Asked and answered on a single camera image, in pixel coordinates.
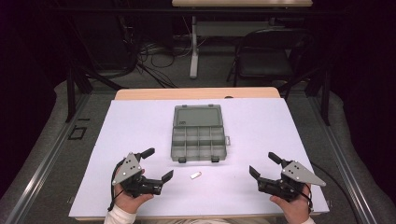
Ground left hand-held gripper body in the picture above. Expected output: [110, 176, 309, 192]
[111, 151, 164, 199]

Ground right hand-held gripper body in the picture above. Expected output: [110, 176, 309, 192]
[257, 160, 327, 203]

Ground grey plastic compartment box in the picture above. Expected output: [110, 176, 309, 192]
[170, 104, 232, 164]

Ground person's left hand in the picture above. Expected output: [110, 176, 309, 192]
[113, 182, 155, 215]

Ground person's right hand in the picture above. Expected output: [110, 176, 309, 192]
[270, 186, 313, 224]

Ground white table mat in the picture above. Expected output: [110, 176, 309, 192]
[68, 97, 331, 219]

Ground black metal stand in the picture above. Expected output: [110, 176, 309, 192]
[64, 66, 94, 123]
[306, 66, 332, 127]

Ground black folding chair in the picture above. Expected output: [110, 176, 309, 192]
[226, 28, 313, 89]

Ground white-legged wooden desk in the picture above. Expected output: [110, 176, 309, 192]
[171, 0, 314, 79]

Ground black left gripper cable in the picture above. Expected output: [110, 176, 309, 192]
[106, 158, 126, 213]

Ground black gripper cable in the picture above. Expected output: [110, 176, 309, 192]
[106, 158, 126, 213]
[303, 161, 360, 224]

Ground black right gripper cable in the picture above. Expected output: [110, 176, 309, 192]
[303, 161, 360, 224]

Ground grey metal floor rail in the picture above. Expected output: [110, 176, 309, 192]
[307, 96, 378, 224]
[5, 92, 92, 224]

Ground bundle of floor cables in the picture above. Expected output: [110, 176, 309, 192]
[134, 34, 195, 90]

